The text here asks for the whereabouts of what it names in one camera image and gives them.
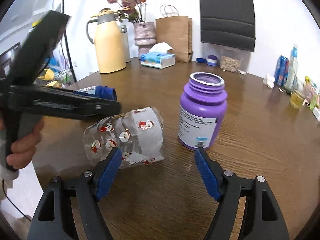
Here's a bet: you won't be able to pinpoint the crumpled white tissue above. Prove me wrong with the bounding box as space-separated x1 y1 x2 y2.
263 75 275 89

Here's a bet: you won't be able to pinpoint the blue tissue box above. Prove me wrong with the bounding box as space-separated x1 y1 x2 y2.
139 42 176 69

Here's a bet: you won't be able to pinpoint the black paper bag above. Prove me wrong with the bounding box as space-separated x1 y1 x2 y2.
200 0 255 52

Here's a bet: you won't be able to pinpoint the person's left hand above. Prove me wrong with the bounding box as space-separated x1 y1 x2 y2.
4 118 44 170

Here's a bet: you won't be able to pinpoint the white slim tumbler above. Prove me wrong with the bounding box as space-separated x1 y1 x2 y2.
120 25 131 63

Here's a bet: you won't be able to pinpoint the wire storage rack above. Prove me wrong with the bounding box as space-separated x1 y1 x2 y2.
35 56 75 88

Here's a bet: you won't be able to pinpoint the glass of yellow drink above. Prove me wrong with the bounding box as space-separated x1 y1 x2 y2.
290 89 305 109

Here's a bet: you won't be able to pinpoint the small purple white jar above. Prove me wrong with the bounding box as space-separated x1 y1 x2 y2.
206 55 219 66

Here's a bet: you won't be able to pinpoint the yellow thermos jug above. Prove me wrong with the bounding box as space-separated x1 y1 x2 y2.
86 8 126 74

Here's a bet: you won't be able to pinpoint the blue soda can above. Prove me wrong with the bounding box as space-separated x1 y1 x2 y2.
274 55 289 86

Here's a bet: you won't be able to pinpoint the cream sleeve forearm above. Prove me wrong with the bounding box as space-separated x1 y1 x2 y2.
0 130 19 181

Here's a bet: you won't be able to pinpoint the clear spray bottle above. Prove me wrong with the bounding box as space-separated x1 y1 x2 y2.
284 44 298 93

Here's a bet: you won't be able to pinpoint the clear Santa print cup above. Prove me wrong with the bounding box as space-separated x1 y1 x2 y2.
84 107 164 168

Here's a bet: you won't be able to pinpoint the dried pink flowers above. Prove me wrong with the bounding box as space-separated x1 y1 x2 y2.
107 0 147 24

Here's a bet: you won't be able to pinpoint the brown paper bag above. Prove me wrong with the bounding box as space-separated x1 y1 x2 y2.
156 4 193 63

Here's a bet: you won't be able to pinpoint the blue bottle cap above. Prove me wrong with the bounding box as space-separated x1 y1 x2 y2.
196 57 206 63

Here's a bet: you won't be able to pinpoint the purple bottle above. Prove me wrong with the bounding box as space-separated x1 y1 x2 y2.
178 72 227 150

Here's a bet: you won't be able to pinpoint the clear jar of grains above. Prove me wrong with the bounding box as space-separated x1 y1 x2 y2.
220 46 241 73

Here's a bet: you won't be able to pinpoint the pink textured vase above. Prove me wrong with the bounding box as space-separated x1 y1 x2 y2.
133 22 156 57

